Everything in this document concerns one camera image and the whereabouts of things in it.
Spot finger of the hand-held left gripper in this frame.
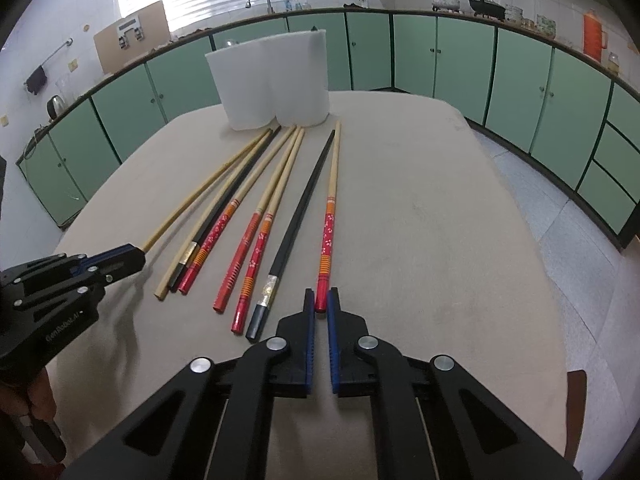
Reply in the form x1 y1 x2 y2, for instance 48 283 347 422
15 251 147 321
0 244 138 288

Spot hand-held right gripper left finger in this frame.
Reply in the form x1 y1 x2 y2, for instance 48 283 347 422
60 288 317 480

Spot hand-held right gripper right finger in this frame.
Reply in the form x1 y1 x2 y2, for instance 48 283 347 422
326 287 583 480

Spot plain bamboo chopstick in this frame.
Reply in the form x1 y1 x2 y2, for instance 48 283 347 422
141 129 271 253
154 130 275 302

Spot wooden and black chopsticks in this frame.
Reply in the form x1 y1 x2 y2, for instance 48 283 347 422
169 126 282 293

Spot black chopstick with silver band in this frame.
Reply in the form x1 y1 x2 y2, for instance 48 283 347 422
245 130 337 340

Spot red floral chopstick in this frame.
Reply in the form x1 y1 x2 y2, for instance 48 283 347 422
178 125 298 297
231 129 307 336
314 120 343 313

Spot red striped chopstick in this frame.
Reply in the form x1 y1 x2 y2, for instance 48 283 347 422
212 127 305 315

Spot white plastic chopstick holder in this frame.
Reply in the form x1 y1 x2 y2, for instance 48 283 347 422
205 30 331 132

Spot person's left hand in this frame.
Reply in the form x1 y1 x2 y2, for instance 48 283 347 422
26 364 57 422

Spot green base cabinets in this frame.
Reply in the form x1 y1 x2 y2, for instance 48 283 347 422
15 7 640 251

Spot dark cloth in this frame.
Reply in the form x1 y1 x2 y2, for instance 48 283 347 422
25 66 49 96

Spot cardboard box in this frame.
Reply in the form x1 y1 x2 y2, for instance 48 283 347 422
93 1 171 75

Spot black wok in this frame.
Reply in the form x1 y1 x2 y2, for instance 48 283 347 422
468 0 507 21

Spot orange thermos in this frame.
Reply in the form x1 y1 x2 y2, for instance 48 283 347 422
582 9 609 61

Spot wall towel rail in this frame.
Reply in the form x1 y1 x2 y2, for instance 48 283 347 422
25 37 74 78

